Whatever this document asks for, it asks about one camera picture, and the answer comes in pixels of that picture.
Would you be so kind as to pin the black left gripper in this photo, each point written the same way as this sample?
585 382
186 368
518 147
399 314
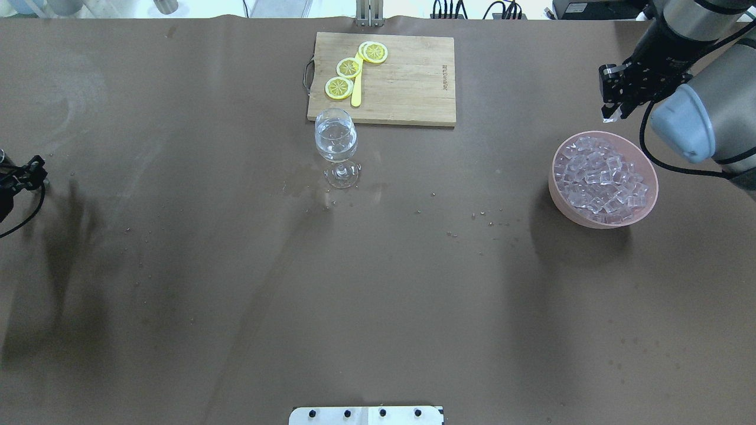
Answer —
6 198

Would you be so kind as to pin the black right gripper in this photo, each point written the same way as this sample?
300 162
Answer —
651 64

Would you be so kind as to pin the clear ice cube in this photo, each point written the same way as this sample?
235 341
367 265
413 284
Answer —
613 117

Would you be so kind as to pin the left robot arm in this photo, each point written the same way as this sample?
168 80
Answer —
7 200

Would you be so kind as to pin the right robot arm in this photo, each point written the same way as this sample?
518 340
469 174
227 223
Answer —
697 81

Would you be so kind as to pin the pink bowl of ice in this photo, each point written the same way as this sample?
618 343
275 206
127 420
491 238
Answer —
600 180

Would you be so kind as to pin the clear wine glass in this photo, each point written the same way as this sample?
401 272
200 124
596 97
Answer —
335 137

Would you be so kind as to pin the black power adapter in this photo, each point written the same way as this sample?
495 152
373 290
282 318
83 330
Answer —
597 10

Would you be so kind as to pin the bamboo cutting board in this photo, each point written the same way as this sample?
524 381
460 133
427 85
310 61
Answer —
415 86

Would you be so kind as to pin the yellow lemon slice far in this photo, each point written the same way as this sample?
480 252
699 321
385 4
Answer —
373 52

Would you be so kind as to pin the yellow lemon slice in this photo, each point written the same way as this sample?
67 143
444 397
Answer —
373 52
339 88
350 67

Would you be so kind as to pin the yellow plastic knife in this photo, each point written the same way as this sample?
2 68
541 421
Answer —
357 91

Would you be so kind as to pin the yellow lemon slice middle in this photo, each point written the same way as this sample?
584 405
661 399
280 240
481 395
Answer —
350 67

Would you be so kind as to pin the yellow lemon slice near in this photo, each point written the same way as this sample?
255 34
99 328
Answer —
339 88

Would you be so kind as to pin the aluminium frame post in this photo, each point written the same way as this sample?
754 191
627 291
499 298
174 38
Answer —
369 13

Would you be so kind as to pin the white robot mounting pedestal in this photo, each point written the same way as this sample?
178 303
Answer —
368 415

